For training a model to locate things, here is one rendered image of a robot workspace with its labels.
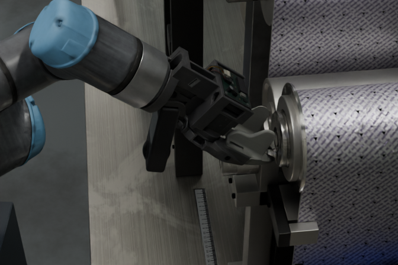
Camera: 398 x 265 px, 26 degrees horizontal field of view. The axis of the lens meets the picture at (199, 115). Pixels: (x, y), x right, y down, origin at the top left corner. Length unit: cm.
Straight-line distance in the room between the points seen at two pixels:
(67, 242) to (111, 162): 107
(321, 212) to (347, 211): 4
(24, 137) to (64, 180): 142
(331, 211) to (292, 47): 26
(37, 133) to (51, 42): 48
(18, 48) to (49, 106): 204
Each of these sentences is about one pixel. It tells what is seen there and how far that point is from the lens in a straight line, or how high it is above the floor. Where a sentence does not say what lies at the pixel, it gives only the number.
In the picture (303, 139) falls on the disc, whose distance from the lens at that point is 108.
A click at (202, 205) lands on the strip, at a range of 153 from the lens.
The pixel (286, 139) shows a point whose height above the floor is 128.
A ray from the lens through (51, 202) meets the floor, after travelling 277.
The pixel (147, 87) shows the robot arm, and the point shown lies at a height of 140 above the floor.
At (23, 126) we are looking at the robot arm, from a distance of 141.
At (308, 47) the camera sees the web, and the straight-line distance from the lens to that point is 129.
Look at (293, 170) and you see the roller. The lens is 112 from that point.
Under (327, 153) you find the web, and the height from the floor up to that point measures 128.
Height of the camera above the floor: 206
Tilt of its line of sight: 43 degrees down
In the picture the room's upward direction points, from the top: straight up
